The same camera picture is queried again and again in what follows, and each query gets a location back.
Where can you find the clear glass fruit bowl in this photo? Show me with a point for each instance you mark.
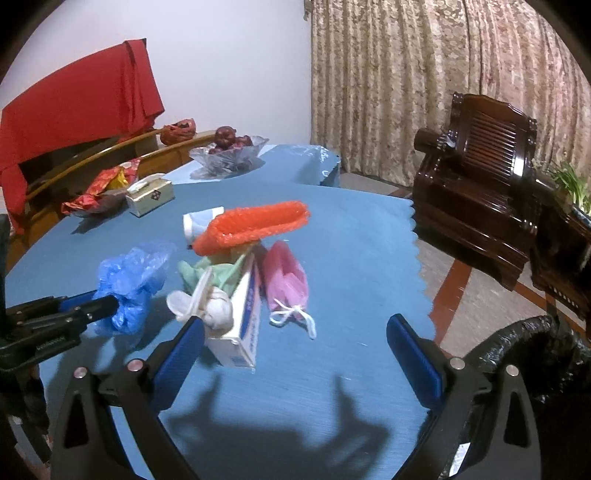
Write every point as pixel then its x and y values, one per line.
pixel 226 159

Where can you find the red bag with dark print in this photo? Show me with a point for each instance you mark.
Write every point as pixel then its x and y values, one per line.
pixel 178 131

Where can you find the white paper cup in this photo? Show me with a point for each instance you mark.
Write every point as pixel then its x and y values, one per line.
pixel 198 221

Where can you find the dark wooden slatted armchair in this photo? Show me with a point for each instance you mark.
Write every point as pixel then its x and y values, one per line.
pixel 480 184

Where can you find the beige floral curtain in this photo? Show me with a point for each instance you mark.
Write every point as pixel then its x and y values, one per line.
pixel 415 69

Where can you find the small white carton box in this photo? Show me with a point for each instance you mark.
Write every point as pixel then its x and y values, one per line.
pixel 240 332

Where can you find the dark wooden side table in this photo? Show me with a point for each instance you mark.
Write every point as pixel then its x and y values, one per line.
pixel 563 249

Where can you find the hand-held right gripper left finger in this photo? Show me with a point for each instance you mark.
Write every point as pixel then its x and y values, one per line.
pixel 178 364

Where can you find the black bag-lined trash bin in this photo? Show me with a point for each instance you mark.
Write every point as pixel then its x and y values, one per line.
pixel 554 350

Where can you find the green face mask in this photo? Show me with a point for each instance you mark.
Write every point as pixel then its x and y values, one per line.
pixel 217 272

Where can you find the beige tissue box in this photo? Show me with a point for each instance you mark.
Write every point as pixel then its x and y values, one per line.
pixel 150 196

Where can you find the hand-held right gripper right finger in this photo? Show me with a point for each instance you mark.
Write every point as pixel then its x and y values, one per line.
pixel 415 364

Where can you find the wooden sofa frame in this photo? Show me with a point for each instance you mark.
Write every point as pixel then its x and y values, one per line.
pixel 69 168

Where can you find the green leafy plant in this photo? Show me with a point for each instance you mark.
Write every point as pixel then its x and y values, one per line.
pixel 570 184

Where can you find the pile of red snack packets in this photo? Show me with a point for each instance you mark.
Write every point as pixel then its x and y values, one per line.
pixel 104 184

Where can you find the red apple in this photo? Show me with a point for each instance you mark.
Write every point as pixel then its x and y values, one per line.
pixel 214 149
pixel 225 137
pixel 244 141

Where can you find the long orange foam net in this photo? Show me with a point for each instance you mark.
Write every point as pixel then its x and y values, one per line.
pixel 249 226

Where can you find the red cloth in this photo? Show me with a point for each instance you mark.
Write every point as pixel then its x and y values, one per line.
pixel 78 101

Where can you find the blue plastic bag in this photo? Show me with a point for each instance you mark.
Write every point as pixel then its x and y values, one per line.
pixel 134 277

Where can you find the white tissue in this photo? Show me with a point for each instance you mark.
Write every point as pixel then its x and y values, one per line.
pixel 217 309

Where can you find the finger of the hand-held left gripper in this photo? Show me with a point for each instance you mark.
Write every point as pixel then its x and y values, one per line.
pixel 78 300
pixel 104 308

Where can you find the blue scalloped tablecloth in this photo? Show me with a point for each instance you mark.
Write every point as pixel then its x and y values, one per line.
pixel 323 277

